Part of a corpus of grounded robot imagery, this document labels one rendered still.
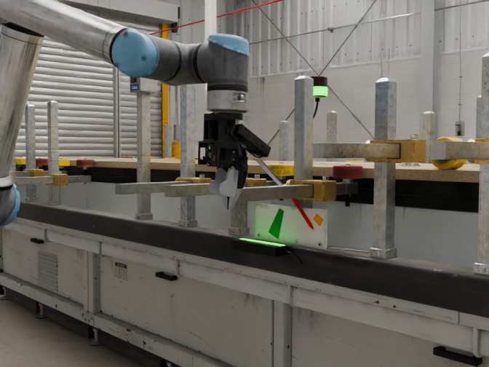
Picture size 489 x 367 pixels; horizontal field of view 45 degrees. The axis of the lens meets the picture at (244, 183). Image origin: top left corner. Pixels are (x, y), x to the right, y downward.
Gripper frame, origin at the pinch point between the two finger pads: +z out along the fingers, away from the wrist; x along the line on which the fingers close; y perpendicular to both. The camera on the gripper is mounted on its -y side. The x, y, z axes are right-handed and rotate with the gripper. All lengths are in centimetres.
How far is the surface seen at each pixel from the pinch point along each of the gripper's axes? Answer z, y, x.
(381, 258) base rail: 11.6, -26.5, 21.9
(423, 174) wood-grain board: -8, -46, 20
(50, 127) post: -22, -24, -153
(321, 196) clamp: -1.3, -25.7, 4.0
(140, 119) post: -23, -25, -79
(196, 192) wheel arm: -1.0, -8.0, -23.6
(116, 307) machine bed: 60, -52, -141
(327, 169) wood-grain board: -7.9, -45.3, -10.8
